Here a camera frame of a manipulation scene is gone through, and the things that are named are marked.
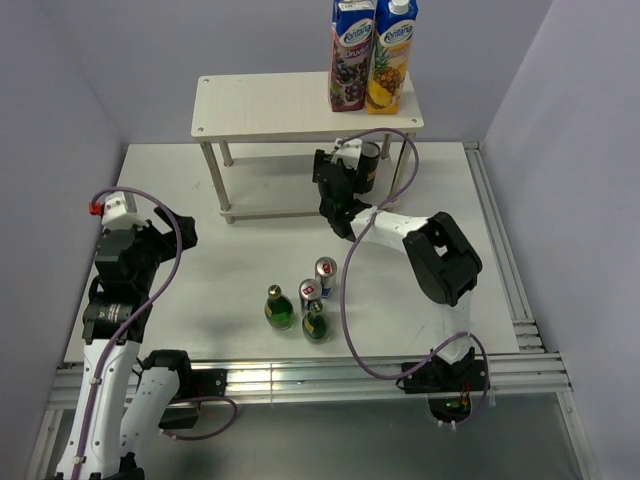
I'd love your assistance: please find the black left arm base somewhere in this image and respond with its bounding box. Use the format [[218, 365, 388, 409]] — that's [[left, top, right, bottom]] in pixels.
[[121, 366, 239, 442]]

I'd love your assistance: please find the silver blue can front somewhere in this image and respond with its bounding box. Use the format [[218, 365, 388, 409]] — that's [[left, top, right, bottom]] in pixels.
[[298, 278, 322, 315]]

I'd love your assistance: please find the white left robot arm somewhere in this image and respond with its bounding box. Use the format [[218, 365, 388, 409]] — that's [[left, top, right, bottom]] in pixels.
[[54, 204, 198, 479]]

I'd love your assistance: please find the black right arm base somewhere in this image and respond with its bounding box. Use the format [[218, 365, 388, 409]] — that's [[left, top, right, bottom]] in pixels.
[[395, 358, 491, 430]]

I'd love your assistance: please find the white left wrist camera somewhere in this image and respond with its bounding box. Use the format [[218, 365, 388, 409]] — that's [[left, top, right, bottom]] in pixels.
[[89, 191, 149, 231]]

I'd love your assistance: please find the yellow pineapple juice carton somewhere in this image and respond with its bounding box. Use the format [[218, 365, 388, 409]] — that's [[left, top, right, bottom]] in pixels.
[[365, 0, 419, 115]]

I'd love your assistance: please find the aluminium frame rail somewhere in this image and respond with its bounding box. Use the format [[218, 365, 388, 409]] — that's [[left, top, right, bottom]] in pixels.
[[26, 142, 601, 479]]

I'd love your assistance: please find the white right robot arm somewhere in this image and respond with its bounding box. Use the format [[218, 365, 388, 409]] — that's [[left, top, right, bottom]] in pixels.
[[312, 142, 483, 390]]

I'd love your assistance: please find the green glass bottle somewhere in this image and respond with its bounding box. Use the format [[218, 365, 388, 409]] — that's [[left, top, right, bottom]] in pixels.
[[302, 300, 330, 344], [264, 284, 294, 330]]

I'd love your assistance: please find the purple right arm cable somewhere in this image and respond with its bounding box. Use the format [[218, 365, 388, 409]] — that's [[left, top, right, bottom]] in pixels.
[[339, 128, 491, 426]]

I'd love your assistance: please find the purple grape juice carton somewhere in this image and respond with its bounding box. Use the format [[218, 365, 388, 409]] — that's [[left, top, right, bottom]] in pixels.
[[328, 1, 375, 112]]

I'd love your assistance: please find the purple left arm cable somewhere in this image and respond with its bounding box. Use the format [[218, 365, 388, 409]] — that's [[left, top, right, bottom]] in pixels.
[[69, 186, 184, 480]]

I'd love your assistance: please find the dark can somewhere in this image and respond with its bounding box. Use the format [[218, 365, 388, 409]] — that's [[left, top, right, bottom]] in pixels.
[[354, 141, 381, 194]]

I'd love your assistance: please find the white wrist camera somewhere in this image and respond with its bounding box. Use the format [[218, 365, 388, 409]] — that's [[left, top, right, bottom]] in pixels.
[[331, 138, 363, 170], [89, 191, 149, 231]]

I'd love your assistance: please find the silver blue can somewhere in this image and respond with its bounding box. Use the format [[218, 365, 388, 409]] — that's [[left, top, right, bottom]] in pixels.
[[315, 256, 338, 298], [298, 278, 322, 315]]

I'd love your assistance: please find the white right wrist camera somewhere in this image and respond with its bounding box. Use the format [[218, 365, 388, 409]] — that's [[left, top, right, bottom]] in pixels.
[[331, 138, 363, 170]]

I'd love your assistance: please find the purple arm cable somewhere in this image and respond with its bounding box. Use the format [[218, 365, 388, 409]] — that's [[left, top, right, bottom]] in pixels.
[[69, 186, 184, 480], [339, 128, 491, 426]]

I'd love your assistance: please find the white two-tier shelf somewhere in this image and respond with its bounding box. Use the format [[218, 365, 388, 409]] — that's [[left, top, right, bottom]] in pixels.
[[191, 72, 424, 224]]

